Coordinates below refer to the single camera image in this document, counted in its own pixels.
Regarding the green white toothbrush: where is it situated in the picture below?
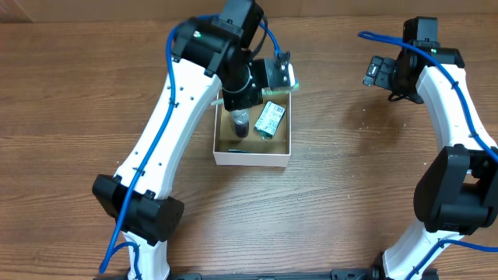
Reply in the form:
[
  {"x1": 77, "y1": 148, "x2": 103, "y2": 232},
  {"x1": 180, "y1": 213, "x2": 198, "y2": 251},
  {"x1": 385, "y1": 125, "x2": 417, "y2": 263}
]
[{"x1": 210, "y1": 82, "x2": 300, "y2": 106}]

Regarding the clear soap pump bottle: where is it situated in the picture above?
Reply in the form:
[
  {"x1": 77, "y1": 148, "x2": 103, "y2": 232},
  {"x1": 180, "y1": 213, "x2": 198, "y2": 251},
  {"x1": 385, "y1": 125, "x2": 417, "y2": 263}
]
[{"x1": 230, "y1": 109, "x2": 250, "y2": 138}]

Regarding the green white soap packet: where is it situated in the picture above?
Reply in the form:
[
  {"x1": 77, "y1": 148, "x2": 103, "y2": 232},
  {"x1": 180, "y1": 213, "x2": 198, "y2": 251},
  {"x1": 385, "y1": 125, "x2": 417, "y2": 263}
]
[{"x1": 254, "y1": 101, "x2": 286, "y2": 141}]

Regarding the teal white toothpaste tube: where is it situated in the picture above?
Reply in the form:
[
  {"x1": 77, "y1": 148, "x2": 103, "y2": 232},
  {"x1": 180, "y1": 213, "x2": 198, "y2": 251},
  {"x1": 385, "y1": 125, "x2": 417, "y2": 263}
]
[{"x1": 228, "y1": 149, "x2": 252, "y2": 153}]

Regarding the white cardboard box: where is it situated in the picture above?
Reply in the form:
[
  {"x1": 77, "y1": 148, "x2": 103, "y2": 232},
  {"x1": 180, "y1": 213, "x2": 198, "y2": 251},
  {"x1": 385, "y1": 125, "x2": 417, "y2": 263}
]
[{"x1": 212, "y1": 94, "x2": 292, "y2": 168}]

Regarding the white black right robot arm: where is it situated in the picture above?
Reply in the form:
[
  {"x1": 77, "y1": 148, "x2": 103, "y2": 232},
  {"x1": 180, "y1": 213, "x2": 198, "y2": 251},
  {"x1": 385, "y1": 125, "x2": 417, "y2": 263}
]
[{"x1": 382, "y1": 16, "x2": 497, "y2": 279}]

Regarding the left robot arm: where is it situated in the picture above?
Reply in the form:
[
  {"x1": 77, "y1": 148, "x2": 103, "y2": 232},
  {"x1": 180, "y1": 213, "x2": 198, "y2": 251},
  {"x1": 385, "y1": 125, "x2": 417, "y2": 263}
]
[{"x1": 92, "y1": 1, "x2": 267, "y2": 279}]

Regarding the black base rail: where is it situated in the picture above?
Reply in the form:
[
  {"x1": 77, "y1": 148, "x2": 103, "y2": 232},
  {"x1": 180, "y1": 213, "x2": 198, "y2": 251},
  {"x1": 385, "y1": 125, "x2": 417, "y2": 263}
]
[{"x1": 93, "y1": 268, "x2": 440, "y2": 280}]

